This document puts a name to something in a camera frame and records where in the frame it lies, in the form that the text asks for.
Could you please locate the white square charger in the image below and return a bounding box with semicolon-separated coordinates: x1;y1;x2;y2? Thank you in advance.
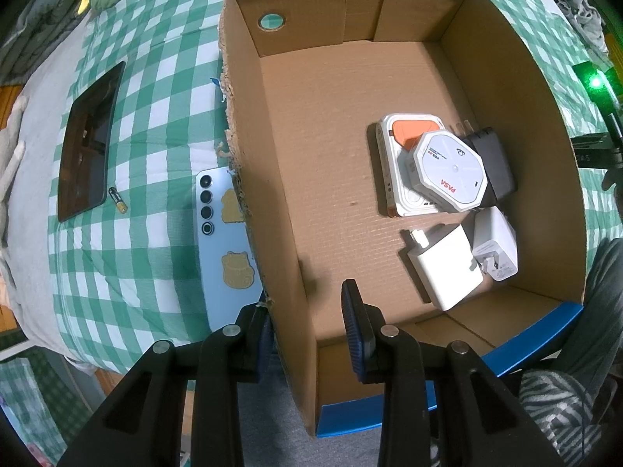
400;223;485;312

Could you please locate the black wall charger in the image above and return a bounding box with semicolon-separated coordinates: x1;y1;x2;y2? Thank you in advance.
460;126;517;208

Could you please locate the white plug charger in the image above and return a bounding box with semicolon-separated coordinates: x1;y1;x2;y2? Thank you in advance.
472;207;519;281

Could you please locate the white octagonal charger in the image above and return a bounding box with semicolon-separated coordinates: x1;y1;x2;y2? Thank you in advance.
407;130;488;213

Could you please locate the white orange power bank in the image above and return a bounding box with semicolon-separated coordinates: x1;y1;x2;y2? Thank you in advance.
375;113;445;217

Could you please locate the blue cardboard box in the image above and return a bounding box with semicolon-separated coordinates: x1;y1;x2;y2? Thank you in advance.
218;0;587;436

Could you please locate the light blue smartphone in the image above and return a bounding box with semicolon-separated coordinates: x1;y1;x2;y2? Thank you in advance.
194;167;263;331

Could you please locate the striped fuzzy garment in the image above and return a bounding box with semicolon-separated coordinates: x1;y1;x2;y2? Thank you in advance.
519;370;618;466

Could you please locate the grey trouser leg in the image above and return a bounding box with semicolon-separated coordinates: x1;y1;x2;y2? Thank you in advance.
519;238;622;407

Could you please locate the black tablet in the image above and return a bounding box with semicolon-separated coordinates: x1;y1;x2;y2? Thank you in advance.
57;61;126;223

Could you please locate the grey bed sheet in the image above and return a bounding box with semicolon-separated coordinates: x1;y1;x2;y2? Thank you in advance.
1;24;86;356

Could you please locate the folded grey blanket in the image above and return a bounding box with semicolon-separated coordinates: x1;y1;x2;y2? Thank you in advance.
1;0;81;86

